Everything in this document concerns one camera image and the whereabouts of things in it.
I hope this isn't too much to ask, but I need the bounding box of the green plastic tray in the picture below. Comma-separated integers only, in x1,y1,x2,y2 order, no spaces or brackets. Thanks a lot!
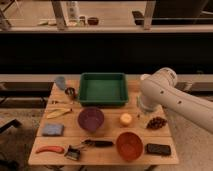
78,73,129,106

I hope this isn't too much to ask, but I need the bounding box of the dark grape bunch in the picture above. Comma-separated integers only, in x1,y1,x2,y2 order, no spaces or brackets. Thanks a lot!
146,117,167,130

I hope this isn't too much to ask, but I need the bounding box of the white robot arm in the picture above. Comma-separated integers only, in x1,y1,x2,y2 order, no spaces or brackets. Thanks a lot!
138,67,213,134

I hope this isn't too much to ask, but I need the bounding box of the red bowl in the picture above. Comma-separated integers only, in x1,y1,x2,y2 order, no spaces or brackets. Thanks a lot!
116,132,143,162

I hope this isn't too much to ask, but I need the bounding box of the white bottle on shelf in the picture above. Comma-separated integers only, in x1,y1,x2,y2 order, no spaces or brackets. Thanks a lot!
66,1,79,21

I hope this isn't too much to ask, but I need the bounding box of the black rectangular sponge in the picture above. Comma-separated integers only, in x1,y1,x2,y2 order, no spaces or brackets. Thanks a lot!
146,143,171,156

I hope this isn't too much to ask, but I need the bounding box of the yellow banana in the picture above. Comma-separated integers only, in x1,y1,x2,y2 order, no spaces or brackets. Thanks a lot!
46,109,71,119

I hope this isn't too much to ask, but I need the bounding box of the black handled brush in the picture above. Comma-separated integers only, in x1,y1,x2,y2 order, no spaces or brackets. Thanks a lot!
64,139,114,161

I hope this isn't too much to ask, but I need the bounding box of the white round container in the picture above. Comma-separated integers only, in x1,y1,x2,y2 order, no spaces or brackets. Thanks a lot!
140,74,150,81

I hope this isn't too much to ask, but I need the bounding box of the blue sponge cloth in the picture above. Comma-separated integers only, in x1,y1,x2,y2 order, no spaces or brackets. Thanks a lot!
42,124,64,136

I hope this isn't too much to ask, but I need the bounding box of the dark small cup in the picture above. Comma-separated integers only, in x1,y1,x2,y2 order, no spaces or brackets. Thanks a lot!
65,87,76,100

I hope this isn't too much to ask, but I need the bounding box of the yellow round fruit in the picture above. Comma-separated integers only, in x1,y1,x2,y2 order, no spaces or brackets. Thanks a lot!
120,113,132,126

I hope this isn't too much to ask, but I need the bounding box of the purple bowl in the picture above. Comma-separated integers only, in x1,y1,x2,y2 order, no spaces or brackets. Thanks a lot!
78,107,104,132

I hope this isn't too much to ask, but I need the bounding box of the dark bowl on shelf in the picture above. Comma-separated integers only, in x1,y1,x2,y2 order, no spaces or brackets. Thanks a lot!
87,17,99,25

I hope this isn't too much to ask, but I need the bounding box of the blue grey cup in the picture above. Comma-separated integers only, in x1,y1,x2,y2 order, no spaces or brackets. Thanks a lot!
54,76,66,90

